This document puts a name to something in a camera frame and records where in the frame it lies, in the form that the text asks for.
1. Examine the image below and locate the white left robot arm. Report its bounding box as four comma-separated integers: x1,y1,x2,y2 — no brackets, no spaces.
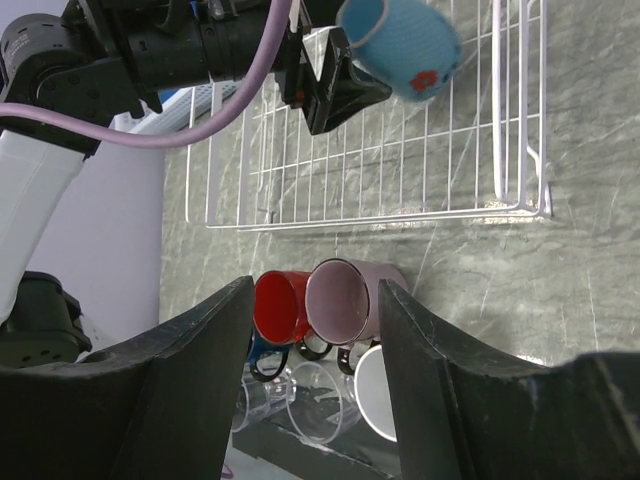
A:
1,1,391,369

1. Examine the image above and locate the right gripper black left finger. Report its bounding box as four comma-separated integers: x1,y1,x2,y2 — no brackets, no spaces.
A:
1,274,254,479

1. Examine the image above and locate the clear glass cup right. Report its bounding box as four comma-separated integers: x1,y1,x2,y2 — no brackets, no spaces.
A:
286,360,361,445

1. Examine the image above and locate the clear glass cup left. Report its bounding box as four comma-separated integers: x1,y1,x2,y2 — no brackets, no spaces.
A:
231,368,296,433

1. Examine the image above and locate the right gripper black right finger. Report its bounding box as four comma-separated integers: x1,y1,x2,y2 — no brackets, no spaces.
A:
379,280,639,479

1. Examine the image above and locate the purple mug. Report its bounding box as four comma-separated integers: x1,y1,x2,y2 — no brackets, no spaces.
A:
305,258,409,376

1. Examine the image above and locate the dark blue mug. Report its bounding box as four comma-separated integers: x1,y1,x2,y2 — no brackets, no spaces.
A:
246,330,290,383

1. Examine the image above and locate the red mug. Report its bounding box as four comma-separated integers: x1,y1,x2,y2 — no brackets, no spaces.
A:
253,270,332,361

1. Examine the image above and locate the white plastic basket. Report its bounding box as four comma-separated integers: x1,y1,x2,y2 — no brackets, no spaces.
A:
111,81,240,135

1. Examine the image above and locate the light blue mug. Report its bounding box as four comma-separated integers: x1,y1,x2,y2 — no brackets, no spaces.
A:
336,0,462,102

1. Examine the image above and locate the black table edge rail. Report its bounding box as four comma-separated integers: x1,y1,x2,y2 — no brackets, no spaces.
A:
233,421,402,479

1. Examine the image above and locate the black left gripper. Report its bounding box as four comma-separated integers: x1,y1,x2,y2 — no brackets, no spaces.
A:
64,1,392,135

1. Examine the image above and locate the white wire dish rack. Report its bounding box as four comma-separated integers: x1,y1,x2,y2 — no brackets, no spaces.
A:
184,1,553,231

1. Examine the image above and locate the clear glass cup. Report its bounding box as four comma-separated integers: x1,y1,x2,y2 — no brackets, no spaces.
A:
231,368,296,433
286,360,361,445

